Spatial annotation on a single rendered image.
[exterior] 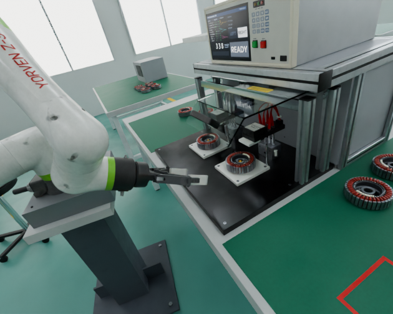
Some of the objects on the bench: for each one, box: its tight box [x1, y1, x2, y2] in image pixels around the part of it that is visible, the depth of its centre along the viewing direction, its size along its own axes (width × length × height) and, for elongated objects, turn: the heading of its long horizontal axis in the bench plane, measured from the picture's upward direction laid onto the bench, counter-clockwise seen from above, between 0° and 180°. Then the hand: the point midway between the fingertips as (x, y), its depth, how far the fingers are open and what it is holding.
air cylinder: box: [258, 138, 281, 160], centre depth 86 cm, size 5×8×6 cm
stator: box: [344, 176, 393, 210], centre depth 62 cm, size 11×11×4 cm
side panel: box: [334, 55, 393, 170], centre depth 71 cm, size 28×3×32 cm, turn 135°
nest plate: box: [215, 159, 270, 186], centre depth 82 cm, size 15×15×1 cm
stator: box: [225, 151, 256, 174], centre depth 81 cm, size 11×11×4 cm
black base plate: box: [155, 125, 334, 236], centre depth 93 cm, size 47×64×2 cm
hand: (193, 176), depth 72 cm, fingers open, 13 cm apart
